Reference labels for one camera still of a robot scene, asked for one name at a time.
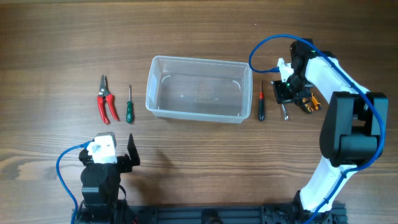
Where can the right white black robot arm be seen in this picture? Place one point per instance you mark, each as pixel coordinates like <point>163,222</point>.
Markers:
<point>353,132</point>

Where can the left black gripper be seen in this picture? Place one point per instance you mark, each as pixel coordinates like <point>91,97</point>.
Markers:
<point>122,163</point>

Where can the silver metal wrench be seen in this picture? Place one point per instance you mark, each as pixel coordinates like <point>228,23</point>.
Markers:
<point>286,117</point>

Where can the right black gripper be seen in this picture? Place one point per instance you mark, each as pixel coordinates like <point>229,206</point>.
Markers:
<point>280,92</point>

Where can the clear plastic container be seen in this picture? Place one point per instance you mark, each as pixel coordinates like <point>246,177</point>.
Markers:
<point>199,89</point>

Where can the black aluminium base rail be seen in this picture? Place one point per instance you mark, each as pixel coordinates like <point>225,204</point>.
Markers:
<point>277,213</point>

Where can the green handled screwdriver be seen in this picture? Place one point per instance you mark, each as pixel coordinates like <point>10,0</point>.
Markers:
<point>129,109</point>

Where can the orange black pliers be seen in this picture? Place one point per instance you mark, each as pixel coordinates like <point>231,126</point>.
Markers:
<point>309,105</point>

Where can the black red handled screwdriver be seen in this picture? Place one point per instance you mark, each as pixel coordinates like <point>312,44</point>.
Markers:
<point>261,105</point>

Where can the red handled pruning shears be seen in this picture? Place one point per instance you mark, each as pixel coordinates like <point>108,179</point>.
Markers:
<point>105,97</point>

